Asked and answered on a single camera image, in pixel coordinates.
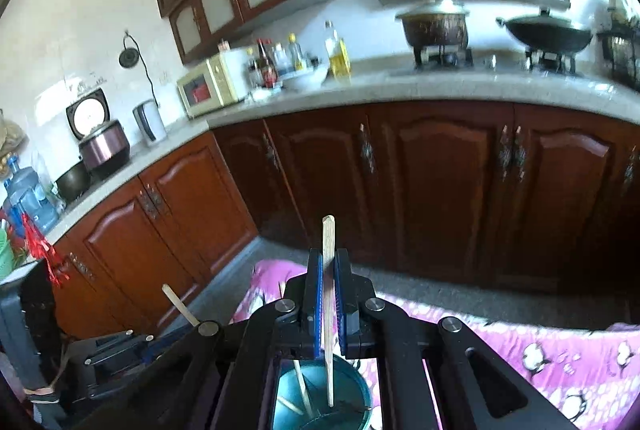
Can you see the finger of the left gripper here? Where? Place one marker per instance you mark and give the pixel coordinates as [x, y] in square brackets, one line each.
[153, 350]
[115, 347]

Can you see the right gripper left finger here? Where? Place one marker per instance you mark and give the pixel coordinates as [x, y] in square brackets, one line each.
[311, 308]

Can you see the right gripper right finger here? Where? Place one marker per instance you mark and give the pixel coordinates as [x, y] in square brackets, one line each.
[351, 291]

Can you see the thin brown chopstick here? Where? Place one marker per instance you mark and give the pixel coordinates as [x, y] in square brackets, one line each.
[328, 308]

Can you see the white bowl teal rim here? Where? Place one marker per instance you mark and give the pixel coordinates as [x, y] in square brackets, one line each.
[352, 397]

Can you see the black pot on counter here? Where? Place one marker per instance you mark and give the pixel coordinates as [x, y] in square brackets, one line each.
[73, 183]

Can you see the blue water jug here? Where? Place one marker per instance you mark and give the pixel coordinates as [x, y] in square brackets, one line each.
[26, 194]

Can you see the dark wooden base cabinets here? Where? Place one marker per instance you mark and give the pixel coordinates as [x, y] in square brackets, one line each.
[518, 196]

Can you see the rice cooker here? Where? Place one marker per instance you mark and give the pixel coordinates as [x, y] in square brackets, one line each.
[102, 142]

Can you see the white mixing bowl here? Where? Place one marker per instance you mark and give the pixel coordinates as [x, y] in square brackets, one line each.
[307, 79]

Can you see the white electric kettle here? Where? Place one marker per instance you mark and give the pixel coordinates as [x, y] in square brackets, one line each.
[149, 122]

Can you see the pink penguin tablecloth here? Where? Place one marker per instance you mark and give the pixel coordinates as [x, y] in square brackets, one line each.
[592, 378]

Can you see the cream microwave oven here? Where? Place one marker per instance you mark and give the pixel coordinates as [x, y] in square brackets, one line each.
[218, 82]

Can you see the dark sauce bottle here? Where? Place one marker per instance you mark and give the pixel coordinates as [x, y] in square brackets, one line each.
[266, 66]

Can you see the yellow oil bottle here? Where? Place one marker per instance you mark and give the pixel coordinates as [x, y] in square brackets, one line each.
[337, 52]

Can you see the brown clay pot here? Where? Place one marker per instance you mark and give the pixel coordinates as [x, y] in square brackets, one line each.
[435, 23]

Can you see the grey stone countertop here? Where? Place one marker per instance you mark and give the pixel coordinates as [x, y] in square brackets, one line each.
[381, 80]

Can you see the black wok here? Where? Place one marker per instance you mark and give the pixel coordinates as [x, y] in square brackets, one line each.
[546, 33]

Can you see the dish drying rack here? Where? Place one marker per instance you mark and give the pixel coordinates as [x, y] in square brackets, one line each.
[620, 42]

